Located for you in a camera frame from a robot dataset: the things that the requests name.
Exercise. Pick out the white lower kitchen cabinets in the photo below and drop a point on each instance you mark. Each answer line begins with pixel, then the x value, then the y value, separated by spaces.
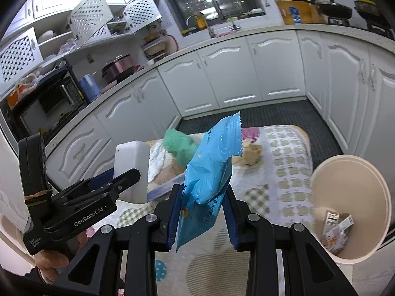
pixel 346 73

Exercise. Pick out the small cartons in bin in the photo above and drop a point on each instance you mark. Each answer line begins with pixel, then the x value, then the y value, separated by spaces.
pixel 336 231

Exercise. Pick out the pink rice cooker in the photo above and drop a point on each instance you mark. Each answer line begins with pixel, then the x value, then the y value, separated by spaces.
pixel 118 69

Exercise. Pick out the yellow oil bottle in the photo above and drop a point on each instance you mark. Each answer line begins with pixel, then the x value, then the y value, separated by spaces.
pixel 200 20

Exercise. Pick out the dark wok yellow rim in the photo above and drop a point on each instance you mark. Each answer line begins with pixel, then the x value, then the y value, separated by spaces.
pixel 368 10

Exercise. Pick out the green fuzzy cloth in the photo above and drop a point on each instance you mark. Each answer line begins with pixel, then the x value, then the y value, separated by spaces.
pixel 181 146

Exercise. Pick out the black microwave oven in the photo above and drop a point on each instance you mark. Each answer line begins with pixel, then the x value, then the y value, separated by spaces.
pixel 43 104

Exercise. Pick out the white blue medicine box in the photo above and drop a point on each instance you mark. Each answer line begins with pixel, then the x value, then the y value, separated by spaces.
pixel 165 188

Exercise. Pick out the brown paper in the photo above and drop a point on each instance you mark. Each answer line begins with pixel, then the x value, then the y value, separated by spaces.
pixel 251 154

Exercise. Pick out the dark ribbed floor mat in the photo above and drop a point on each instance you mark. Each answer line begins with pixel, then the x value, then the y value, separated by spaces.
pixel 298 113

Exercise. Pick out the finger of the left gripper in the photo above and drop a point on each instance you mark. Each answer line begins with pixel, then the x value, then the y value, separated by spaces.
pixel 107 183

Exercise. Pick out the white foam block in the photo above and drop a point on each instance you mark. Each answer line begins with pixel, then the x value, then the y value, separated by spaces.
pixel 133 156

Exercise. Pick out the white lattice upper cabinets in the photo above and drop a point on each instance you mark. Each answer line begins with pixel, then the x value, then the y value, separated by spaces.
pixel 41 22

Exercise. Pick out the person's left hand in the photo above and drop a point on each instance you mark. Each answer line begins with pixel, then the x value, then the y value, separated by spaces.
pixel 48 263

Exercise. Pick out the wooden cutting board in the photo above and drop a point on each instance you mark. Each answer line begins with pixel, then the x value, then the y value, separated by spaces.
pixel 299 12

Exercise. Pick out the blue plastic snack wrapper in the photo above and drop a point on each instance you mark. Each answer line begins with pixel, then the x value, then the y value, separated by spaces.
pixel 207 178

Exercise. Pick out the patterned quilted table cover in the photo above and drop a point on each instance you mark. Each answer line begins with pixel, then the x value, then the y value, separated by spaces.
pixel 277 187

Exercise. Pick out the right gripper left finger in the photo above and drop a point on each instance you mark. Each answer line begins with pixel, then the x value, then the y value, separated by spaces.
pixel 167 213

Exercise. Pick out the black frying pan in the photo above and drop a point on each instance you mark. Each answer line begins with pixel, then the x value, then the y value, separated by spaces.
pixel 331 9

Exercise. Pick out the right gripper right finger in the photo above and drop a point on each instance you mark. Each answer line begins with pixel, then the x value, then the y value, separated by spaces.
pixel 236 213

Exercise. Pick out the blue kettle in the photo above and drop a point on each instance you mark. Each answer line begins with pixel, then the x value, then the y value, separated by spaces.
pixel 89 87

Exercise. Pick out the beige round trash bin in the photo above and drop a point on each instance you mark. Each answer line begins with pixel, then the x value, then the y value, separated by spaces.
pixel 349 184

